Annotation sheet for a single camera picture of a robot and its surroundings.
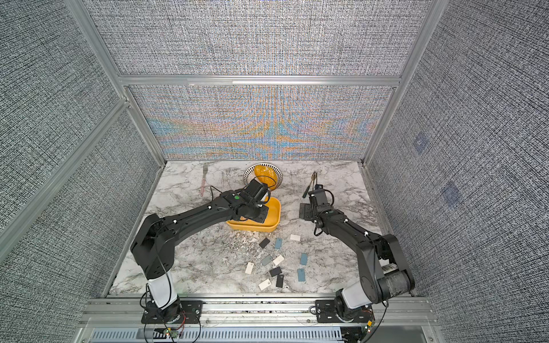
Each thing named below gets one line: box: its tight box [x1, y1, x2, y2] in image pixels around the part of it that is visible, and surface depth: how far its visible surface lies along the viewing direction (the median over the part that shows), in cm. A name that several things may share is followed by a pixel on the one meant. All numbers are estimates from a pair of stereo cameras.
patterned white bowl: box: [243, 162, 284, 192], surface depth 112 cm
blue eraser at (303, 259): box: [300, 252, 308, 266], surface depth 88 cm
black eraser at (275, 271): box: [269, 266, 283, 278], surface depth 85 cm
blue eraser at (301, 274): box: [297, 268, 306, 282], surface depth 83 cm
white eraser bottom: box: [258, 278, 272, 291], surface depth 81 cm
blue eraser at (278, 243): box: [274, 237, 283, 250], surface depth 92 cm
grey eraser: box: [260, 254, 274, 267], surface depth 87 cm
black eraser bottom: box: [275, 274, 284, 288], surface depth 81 cm
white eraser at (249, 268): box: [245, 261, 255, 275], surface depth 85 cm
